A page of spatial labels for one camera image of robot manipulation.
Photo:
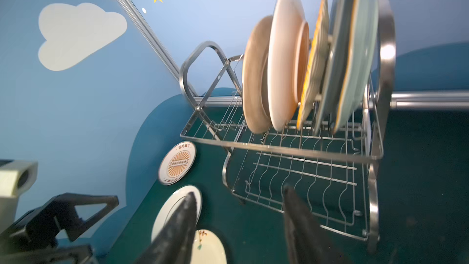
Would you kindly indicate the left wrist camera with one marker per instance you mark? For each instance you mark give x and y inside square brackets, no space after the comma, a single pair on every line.
[17,177]

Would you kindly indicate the small pale green plate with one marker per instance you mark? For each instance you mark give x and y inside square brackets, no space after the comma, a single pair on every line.
[362,42]

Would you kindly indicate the steel two-tier dish rack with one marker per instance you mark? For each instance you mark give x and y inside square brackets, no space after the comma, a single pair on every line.
[335,173]

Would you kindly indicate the dark blue speckled plate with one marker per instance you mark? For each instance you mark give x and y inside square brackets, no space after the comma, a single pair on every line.
[255,96]

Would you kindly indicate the left aluminium upright post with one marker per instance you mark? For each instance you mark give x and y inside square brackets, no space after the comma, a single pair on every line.
[151,37]

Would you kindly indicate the white plate with black motif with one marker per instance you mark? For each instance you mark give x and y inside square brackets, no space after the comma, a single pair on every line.
[171,204]

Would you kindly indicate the yellow woven plate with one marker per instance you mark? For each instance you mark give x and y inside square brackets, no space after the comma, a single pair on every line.
[316,65]

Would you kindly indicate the green rim Hao Wei plate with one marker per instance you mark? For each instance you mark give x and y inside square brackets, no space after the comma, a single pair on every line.
[287,61]

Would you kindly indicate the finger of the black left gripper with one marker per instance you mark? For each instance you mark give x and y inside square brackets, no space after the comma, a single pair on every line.
[59,213]
[82,254]

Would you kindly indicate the cream floral plate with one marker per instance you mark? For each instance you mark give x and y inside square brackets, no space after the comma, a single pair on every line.
[207,248]

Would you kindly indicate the orange sunburst plate by rack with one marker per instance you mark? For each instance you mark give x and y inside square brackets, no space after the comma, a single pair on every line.
[177,163]

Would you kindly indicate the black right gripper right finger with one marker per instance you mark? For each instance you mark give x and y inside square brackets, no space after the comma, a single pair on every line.
[307,241]

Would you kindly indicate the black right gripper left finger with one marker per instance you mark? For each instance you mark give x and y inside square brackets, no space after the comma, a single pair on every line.
[173,245]

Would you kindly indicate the large pale green plate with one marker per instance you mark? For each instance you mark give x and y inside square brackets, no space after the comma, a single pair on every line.
[335,98]

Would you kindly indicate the aluminium back frame rail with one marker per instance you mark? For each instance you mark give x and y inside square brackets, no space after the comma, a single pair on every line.
[438,100]

